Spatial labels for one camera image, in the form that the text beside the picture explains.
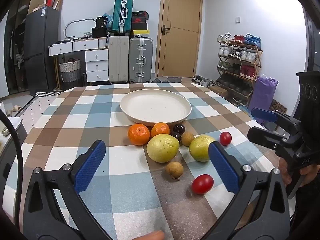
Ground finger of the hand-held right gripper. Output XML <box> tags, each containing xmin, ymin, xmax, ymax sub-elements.
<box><xmin>247</xmin><ymin>126</ymin><xmax>297</xmax><ymax>155</ymax></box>
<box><xmin>251</xmin><ymin>107</ymin><xmax>302</xmax><ymax>133</ymax></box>

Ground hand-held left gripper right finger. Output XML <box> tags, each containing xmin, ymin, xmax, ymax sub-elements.
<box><xmin>200</xmin><ymin>141</ymin><xmax>290</xmax><ymax>240</ymax></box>

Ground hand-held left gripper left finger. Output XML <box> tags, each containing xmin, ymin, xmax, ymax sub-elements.
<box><xmin>23</xmin><ymin>139</ymin><xmax>113</xmax><ymax>240</ymax></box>

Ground red cherry tomato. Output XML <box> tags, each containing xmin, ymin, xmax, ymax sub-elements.
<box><xmin>219</xmin><ymin>132</ymin><xmax>232</xmax><ymax>146</ymax></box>
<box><xmin>191</xmin><ymin>174</ymin><xmax>214</xmax><ymax>195</ymax></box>

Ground green-yellow citrus fruit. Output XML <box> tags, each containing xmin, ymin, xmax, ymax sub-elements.
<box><xmin>189</xmin><ymin>135</ymin><xmax>217</xmax><ymax>162</ymax></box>

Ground brown longan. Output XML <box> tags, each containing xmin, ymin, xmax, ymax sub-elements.
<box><xmin>166</xmin><ymin>162</ymin><xmax>185</xmax><ymax>180</ymax></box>
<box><xmin>181</xmin><ymin>132</ymin><xmax>195</xmax><ymax>147</ymax></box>

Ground mandarin orange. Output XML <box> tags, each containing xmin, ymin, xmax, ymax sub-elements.
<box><xmin>127</xmin><ymin>124</ymin><xmax>150</xmax><ymax>146</ymax></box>
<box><xmin>150</xmin><ymin>122</ymin><xmax>170</xmax><ymax>138</ymax></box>

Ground yellow guava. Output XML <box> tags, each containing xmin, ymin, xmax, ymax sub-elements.
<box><xmin>146</xmin><ymin>134</ymin><xmax>180</xmax><ymax>163</ymax></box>

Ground cream round plate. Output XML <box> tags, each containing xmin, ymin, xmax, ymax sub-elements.
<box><xmin>119</xmin><ymin>89</ymin><xmax>192</xmax><ymax>127</ymax></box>

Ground person's right forearm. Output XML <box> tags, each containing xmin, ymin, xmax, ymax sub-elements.
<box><xmin>291</xmin><ymin>171</ymin><xmax>320</xmax><ymax>240</ymax></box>

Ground person's right hand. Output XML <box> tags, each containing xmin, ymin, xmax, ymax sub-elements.
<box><xmin>279</xmin><ymin>159</ymin><xmax>320</xmax><ymax>188</ymax></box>

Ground person's left hand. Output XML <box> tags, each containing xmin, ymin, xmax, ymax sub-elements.
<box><xmin>140</xmin><ymin>231</ymin><xmax>165</xmax><ymax>240</ymax></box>

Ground purple bag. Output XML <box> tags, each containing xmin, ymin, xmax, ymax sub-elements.
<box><xmin>247</xmin><ymin>74</ymin><xmax>278</xmax><ymax>124</ymax></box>

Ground patterned doormat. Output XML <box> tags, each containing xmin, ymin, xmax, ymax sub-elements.
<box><xmin>270</xmin><ymin>99</ymin><xmax>288</xmax><ymax>115</ymax></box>

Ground wooden shoe rack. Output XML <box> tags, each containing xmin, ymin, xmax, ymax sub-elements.
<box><xmin>216</xmin><ymin>34</ymin><xmax>263</xmax><ymax>105</ymax></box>

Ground rows of shoes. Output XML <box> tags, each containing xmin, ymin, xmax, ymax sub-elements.
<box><xmin>217</xmin><ymin>32</ymin><xmax>262</xmax><ymax>103</ymax></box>

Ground grey sneakers pair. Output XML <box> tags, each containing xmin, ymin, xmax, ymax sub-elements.
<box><xmin>192</xmin><ymin>75</ymin><xmax>215</xmax><ymax>87</ymax></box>

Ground dotted rug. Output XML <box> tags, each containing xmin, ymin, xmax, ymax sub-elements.
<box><xmin>15</xmin><ymin>91</ymin><xmax>63</xmax><ymax>120</ymax></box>

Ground beige slippers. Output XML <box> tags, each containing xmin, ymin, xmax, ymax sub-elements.
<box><xmin>6</xmin><ymin>105</ymin><xmax>20</xmax><ymax>117</ymax></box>

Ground wicker basket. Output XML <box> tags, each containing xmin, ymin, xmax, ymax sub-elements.
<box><xmin>59</xmin><ymin>59</ymin><xmax>82</xmax><ymax>82</ymax></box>

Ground grey slippers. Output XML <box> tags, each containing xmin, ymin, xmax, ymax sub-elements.
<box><xmin>150</xmin><ymin>77</ymin><xmax>184</xmax><ymax>83</ymax></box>

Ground white drawer cabinet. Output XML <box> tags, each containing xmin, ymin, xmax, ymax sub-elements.
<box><xmin>85</xmin><ymin>49</ymin><xmax>109</xmax><ymax>82</ymax></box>

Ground beige suitcase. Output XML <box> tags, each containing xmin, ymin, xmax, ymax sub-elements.
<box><xmin>108</xmin><ymin>35</ymin><xmax>130</xmax><ymax>84</ymax></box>

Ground wooden door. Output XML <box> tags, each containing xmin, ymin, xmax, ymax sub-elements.
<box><xmin>155</xmin><ymin>0</ymin><xmax>203</xmax><ymax>78</ymax></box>

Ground silver suitcase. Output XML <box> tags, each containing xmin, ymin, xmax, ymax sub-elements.
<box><xmin>129</xmin><ymin>37</ymin><xmax>153</xmax><ymax>83</ymax></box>

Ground white desk with drawers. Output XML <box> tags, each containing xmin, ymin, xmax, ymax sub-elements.
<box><xmin>49</xmin><ymin>38</ymin><xmax>108</xmax><ymax>57</ymax></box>

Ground black refrigerator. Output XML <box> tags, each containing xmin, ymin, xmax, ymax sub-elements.
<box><xmin>24</xmin><ymin>6</ymin><xmax>59</xmax><ymax>95</ymax></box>

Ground black case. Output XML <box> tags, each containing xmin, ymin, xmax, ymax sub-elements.
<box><xmin>91</xmin><ymin>27</ymin><xmax>110</xmax><ymax>38</ymax></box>

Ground yellow black box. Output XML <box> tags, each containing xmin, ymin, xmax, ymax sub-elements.
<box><xmin>133</xmin><ymin>29</ymin><xmax>150</xmax><ymax>39</ymax></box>

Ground black printed bag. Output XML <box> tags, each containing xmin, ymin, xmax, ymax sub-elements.
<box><xmin>96</xmin><ymin>16</ymin><xmax>113</xmax><ymax>29</ymax></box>

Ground black red shoe box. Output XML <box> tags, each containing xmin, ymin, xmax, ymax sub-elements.
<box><xmin>132</xmin><ymin>17</ymin><xmax>148</xmax><ymax>30</ymax></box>

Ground teal suitcase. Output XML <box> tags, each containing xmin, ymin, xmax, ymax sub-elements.
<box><xmin>112</xmin><ymin>0</ymin><xmax>134</xmax><ymax>36</ymax></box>

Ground black cable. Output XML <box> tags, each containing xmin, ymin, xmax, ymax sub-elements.
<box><xmin>0</xmin><ymin>110</ymin><xmax>24</xmax><ymax>230</ymax></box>

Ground oval metal ring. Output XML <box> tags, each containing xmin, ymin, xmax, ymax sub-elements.
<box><xmin>64</xmin><ymin>19</ymin><xmax>97</xmax><ymax>39</ymax></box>

